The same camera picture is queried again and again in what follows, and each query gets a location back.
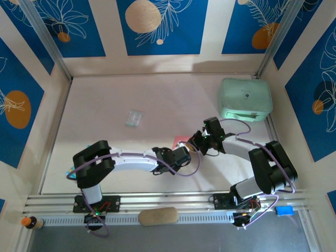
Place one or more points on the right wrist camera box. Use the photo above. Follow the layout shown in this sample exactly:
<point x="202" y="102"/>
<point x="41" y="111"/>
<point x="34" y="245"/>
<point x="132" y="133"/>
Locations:
<point x="206" y="131"/>

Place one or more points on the aluminium mounting rail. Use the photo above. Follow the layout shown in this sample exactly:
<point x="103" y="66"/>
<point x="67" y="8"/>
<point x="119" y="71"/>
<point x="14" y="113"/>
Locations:
<point x="170" y="200"/>

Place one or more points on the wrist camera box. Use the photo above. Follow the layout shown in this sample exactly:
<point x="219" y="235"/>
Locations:
<point x="181" y="144"/>
<point x="206" y="131"/>

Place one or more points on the small clear plastic bag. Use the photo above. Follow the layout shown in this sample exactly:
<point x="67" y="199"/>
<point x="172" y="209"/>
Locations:
<point x="134" y="118"/>

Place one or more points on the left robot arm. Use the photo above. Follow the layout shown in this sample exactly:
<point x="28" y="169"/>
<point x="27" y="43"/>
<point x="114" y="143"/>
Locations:
<point x="136" y="161"/>

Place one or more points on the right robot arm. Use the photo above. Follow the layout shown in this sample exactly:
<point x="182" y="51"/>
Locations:
<point x="236" y="149"/>

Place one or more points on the pale table mat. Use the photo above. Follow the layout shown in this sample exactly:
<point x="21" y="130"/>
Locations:
<point x="105" y="99"/>

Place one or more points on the mint green zip pouch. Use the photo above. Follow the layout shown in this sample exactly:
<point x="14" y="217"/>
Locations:
<point x="244" y="97"/>

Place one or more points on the pink cloth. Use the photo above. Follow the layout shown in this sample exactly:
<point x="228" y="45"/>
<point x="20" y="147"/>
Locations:
<point x="181" y="138"/>

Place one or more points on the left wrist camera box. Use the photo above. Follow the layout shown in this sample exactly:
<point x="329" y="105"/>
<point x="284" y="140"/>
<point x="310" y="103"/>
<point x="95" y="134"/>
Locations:
<point x="181" y="144"/>

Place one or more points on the teal plastic packet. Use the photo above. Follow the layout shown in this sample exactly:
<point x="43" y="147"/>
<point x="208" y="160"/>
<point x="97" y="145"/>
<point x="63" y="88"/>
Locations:
<point x="70" y="170"/>

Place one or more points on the small blue box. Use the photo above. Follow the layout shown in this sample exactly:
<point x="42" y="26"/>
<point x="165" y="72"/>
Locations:
<point x="284" y="211"/>

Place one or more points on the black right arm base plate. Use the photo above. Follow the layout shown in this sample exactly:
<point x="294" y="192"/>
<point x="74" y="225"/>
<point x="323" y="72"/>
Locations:
<point x="220" y="200"/>

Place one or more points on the black controller board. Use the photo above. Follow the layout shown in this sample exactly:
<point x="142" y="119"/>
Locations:
<point x="242" y="220"/>
<point x="94" y="217"/>

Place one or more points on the tan oval pad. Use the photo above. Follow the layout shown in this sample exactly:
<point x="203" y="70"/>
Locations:
<point x="158" y="216"/>

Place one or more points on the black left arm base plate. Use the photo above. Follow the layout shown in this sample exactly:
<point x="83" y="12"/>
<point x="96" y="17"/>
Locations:
<point x="115" y="203"/>

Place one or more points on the small bottle orange cap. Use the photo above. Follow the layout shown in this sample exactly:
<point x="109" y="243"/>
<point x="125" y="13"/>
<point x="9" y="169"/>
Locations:
<point x="32" y="223"/>

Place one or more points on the aluminium frame post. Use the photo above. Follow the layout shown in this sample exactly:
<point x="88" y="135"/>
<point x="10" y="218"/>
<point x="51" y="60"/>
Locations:
<point x="275" y="39"/>
<point x="47" y="39"/>

